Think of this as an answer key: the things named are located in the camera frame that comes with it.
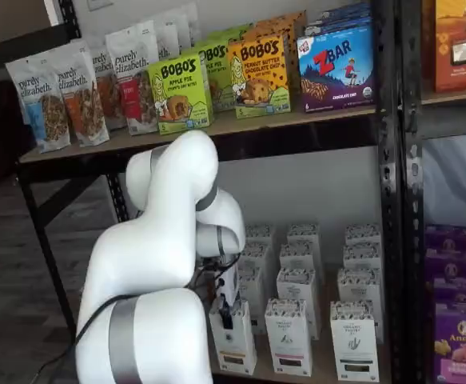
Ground dark red snack box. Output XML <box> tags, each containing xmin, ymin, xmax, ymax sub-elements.
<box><xmin>420</xmin><ymin>0</ymin><xmax>438</xmax><ymax>80</ymax></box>

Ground white box green strip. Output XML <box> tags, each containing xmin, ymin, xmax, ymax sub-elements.
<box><xmin>329</xmin><ymin>300</ymin><xmax>378</xmax><ymax>382</ymax></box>

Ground blue Zbar chocolate chip box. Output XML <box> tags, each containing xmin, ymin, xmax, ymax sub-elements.
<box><xmin>315</xmin><ymin>2</ymin><xmax>372</xmax><ymax>23</ymax></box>
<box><xmin>296</xmin><ymin>27</ymin><xmax>377</xmax><ymax>114</ymax></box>
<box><xmin>305</xmin><ymin>14</ymin><xmax>374</xmax><ymax>39</ymax></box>

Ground blue Purely Elizabeth granola bag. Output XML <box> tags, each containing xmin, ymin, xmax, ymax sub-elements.
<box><xmin>5</xmin><ymin>54</ymin><xmax>72</xmax><ymax>154</ymax></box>

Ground green Bobo's apple pie box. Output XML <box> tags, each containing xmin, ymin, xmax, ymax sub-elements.
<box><xmin>205</xmin><ymin>23</ymin><xmax>254</xmax><ymax>46</ymax></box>
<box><xmin>148</xmin><ymin>51</ymin><xmax>215</xmax><ymax>136</ymax></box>
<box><xmin>194</xmin><ymin>39</ymin><xmax>238</xmax><ymax>114</ymax></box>

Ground white Purely Elizabeth granola bag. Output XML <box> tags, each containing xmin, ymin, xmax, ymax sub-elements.
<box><xmin>175</xmin><ymin>2</ymin><xmax>200</xmax><ymax>51</ymax></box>
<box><xmin>136</xmin><ymin>19</ymin><xmax>180</xmax><ymax>62</ymax></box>
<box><xmin>153</xmin><ymin>11</ymin><xmax>192</xmax><ymax>56</ymax></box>

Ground white box yellow strip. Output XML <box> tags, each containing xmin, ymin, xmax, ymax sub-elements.
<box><xmin>209</xmin><ymin>298</ymin><xmax>258</xmax><ymax>377</ymax></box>

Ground red Purely Elizabeth granola bag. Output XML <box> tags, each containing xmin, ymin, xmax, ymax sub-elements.
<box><xmin>105</xmin><ymin>29</ymin><xmax>160</xmax><ymax>136</ymax></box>

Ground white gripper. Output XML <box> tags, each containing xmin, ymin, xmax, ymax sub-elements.
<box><xmin>215</xmin><ymin>259</ymin><xmax>241</xmax><ymax>330</ymax></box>

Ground black metal shelf frame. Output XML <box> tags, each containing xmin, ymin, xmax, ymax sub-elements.
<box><xmin>399</xmin><ymin>0</ymin><xmax>466</xmax><ymax>384</ymax></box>
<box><xmin>0</xmin><ymin>0</ymin><xmax>402</xmax><ymax>384</ymax></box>

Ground purple Annie's snack box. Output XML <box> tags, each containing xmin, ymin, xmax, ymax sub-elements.
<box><xmin>424</xmin><ymin>224</ymin><xmax>466</xmax><ymax>259</ymax></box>
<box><xmin>432</xmin><ymin>275</ymin><xmax>466</xmax><ymax>308</ymax></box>
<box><xmin>432</xmin><ymin>302</ymin><xmax>466</xmax><ymax>384</ymax></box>
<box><xmin>424</xmin><ymin>253</ymin><xmax>466</xmax><ymax>282</ymax></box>

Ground orange snack box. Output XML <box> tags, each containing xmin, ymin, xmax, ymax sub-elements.
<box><xmin>433</xmin><ymin>0</ymin><xmax>466</xmax><ymax>94</ymax></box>

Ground white box pink strip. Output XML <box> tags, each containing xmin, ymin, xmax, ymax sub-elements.
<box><xmin>264</xmin><ymin>298</ymin><xmax>314</xmax><ymax>378</ymax></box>

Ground orange Bobo's peanut butter box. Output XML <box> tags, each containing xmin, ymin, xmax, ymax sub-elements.
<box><xmin>226</xmin><ymin>34</ymin><xmax>293</xmax><ymax>120</ymax></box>
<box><xmin>256</xmin><ymin>10</ymin><xmax>308</xmax><ymax>38</ymax></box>
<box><xmin>241</xmin><ymin>22</ymin><xmax>300</xmax><ymax>109</ymax></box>

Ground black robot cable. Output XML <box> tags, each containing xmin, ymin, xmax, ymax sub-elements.
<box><xmin>36</xmin><ymin>250</ymin><xmax>242</xmax><ymax>377</ymax></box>

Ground white patterned-top pantry box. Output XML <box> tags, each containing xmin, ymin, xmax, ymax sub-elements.
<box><xmin>238</xmin><ymin>243</ymin><xmax>275</xmax><ymax>289</ymax></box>
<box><xmin>276</xmin><ymin>266</ymin><xmax>321</xmax><ymax>342</ymax></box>
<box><xmin>278</xmin><ymin>242</ymin><xmax>322</xmax><ymax>283</ymax></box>
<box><xmin>286</xmin><ymin>223</ymin><xmax>321</xmax><ymax>250</ymax></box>
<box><xmin>337</xmin><ymin>267</ymin><xmax>384</xmax><ymax>346</ymax></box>
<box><xmin>237</xmin><ymin>266</ymin><xmax>267</xmax><ymax>335</ymax></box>
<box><xmin>244</xmin><ymin>225</ymin><xmax>277</xmax><ymax>251</ymax></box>
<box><xmin>342</xmin><ymin>243</ymin><xmax>384</xmax><ymax>278</ymax></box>
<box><xmin>345</xmin><ymin>224</ymin><xmax>383</xmax><ymax>250</ymax></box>

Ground orange Purely Elizabeth granola bag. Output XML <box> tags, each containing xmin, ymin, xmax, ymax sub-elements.
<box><xmin>90</xmin><ymin>38</ymin><xmax>128</xmax><ymax>131</ymax></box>
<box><xmin>55</xmin><ymin>41</ymin><xmax>111</xmax><ymax>148</ymax></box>

